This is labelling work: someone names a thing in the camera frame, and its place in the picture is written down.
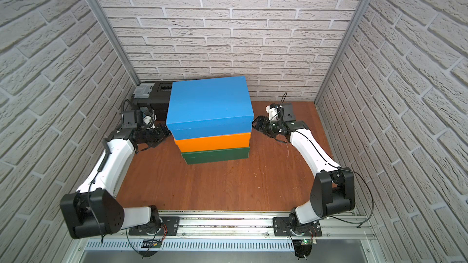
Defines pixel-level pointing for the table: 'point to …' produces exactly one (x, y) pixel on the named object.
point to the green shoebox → (201, 157)
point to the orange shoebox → (214, 142)
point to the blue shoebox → (209, 107)
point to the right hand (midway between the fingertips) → (257, 126)
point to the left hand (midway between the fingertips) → (173, 129)
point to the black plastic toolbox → (155, 95)
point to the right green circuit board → (308, 241)
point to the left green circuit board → (151, 243)
